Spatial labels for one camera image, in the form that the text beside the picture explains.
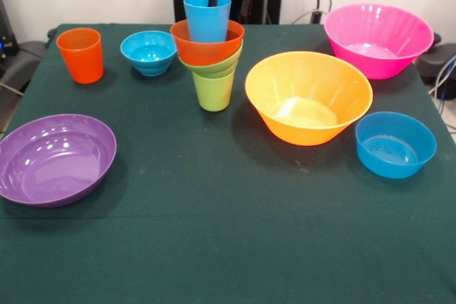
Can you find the blue plastic cup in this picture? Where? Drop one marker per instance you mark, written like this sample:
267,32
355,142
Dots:
206,22

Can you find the orange round bowl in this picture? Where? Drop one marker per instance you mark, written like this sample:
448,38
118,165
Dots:
199,55

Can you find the green stepped bowl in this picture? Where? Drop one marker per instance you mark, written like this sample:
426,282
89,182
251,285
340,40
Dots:
217,67

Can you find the black power adapter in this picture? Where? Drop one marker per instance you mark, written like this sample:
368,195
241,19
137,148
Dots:
316,16

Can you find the light blue stepped bowl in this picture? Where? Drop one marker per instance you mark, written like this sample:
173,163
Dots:
149,51

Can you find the green plastic cup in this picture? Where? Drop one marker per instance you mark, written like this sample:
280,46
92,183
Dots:
213,94

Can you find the large yellow-orange bowl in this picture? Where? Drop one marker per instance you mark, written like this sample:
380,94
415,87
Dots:
306,87

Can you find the large pink bowl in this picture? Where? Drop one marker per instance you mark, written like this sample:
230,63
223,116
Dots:
377,33

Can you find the orange plastic cup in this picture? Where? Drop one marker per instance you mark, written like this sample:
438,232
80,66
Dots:
83,62

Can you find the black equipment base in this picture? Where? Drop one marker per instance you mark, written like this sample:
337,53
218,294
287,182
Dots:
440,60

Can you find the black computer case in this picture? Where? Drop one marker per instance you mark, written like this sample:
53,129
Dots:
7,40

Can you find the blue round bowl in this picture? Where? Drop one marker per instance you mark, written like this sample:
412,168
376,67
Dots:
395,154

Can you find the large purple bowl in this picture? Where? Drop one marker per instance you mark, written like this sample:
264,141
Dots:
53,161

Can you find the dark green tablecloth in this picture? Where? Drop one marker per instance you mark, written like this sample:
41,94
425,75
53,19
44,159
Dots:
249,247

